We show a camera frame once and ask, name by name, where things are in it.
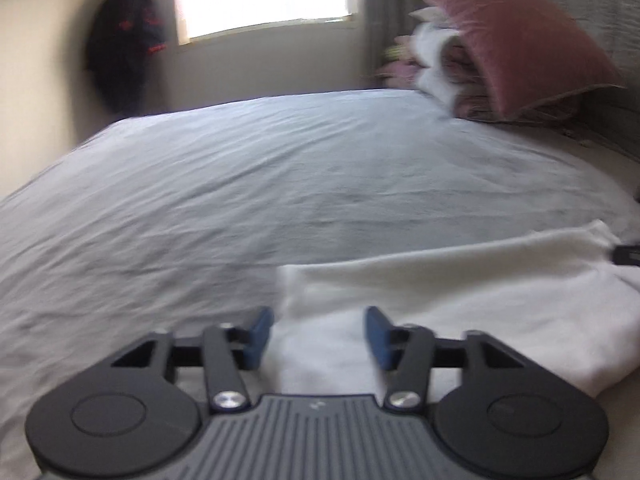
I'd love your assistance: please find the cream white shirt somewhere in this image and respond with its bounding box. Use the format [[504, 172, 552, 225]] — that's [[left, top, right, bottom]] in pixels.
[[266, 221, 639, 396]]

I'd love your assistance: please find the grey bed sheet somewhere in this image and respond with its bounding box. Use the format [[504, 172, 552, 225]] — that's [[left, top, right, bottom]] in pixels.
[[1, 90, 639, 479]]

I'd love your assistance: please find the pink pillow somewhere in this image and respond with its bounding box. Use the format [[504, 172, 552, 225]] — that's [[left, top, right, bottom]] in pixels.
[[423, 0, 624, 120]]

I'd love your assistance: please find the grey padded headboard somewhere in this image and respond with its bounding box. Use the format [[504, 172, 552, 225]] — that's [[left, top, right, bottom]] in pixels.
[[552, 0, 639, 160]]

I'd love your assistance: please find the folded grey blanket pile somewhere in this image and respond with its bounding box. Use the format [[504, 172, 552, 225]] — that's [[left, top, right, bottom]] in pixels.
[[380, 6, 590, 125]]

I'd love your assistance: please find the dark navy jacket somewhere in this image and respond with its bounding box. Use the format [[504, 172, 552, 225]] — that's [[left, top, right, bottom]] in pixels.
[[84, 0, 166, 118]]

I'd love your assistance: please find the grey curtain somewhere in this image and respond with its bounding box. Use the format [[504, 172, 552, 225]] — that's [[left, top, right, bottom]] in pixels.
[[358, 0, 422, 88]]

